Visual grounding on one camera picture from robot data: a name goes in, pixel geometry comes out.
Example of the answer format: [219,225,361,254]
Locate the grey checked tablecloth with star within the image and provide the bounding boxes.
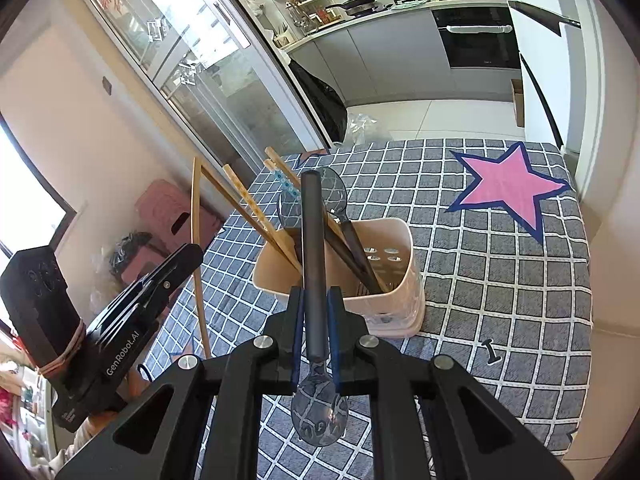
[140,139,593,480]

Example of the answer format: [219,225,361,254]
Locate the black frying pan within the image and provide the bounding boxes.
[325,0,378,16]

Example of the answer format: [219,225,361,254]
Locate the grey kitchen cabinets with counter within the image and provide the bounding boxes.
[282,0,523,107]

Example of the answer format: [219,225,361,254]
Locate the wooden chopstick with blue pattern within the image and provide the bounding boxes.
[263,159,302,203]

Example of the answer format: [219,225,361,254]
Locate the bright window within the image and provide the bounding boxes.
[0,115,76,261]

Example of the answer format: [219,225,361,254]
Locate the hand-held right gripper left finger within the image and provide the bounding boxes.
[54,284,305,480]

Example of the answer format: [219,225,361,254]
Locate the glass sliding door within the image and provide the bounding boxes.
[70,0,331,171]

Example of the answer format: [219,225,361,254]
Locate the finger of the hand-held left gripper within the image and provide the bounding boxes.
[106,242,204,334]

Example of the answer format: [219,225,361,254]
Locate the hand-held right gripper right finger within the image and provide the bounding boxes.
[327,285,575,480]

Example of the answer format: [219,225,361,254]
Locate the steel spoon with dark handle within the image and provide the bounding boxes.
[290,170,349,448]

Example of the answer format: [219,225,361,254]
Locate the beige plastic utensil holder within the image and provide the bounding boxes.
[251,216,427,339]

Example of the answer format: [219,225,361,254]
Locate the pink plastic stool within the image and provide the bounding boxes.
[121,179,226,281]

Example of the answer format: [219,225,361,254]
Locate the person's left hand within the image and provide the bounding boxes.
[125,374,151,403]

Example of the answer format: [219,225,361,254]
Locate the cardboard box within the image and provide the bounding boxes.
[510,79,525,128]

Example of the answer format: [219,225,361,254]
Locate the clear plastic bag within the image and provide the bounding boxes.
[345,110,393,143]

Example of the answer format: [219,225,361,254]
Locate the spice rack with bottles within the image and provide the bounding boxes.
[285,0,333,31]

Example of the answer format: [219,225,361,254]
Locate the white refrigerator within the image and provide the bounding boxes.
[492,0,601,186]

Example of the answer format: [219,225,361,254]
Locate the black garbage bag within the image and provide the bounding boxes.
[289,59,348,146]

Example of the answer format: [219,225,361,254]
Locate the black built-in oven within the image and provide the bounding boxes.
[431,6,522,71]

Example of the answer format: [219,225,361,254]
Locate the black cable bundle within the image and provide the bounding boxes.
[107,232,153,276]

